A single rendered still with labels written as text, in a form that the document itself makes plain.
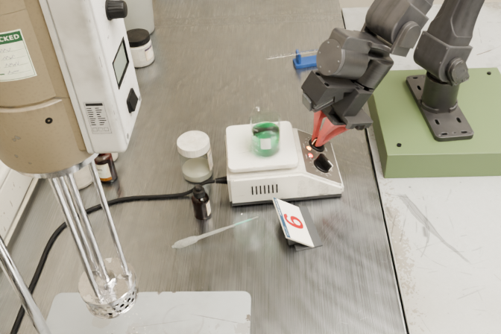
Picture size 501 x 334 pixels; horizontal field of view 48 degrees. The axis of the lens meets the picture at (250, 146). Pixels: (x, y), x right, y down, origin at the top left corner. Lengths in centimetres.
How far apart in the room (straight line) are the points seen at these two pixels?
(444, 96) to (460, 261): 31
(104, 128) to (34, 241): 57
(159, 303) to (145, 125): 46
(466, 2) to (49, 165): 72
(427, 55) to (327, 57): 22
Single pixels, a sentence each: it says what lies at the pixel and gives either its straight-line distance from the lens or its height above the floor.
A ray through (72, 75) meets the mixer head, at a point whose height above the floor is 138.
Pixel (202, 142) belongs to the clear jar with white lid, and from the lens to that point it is 101.
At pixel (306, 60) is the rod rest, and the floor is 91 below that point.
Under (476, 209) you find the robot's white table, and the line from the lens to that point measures 103.
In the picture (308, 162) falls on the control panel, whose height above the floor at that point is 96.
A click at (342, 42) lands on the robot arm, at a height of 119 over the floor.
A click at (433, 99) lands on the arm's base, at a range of 109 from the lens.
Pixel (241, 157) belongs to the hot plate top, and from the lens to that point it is 95.
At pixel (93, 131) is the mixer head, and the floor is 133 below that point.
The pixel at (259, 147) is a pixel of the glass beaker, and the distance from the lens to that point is 93.
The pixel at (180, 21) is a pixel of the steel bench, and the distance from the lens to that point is 158.
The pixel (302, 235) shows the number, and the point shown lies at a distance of 92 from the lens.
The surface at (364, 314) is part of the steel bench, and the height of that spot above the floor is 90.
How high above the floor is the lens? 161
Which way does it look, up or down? 40 degrees down
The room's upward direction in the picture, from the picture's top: 4 degrees counter-clockwise
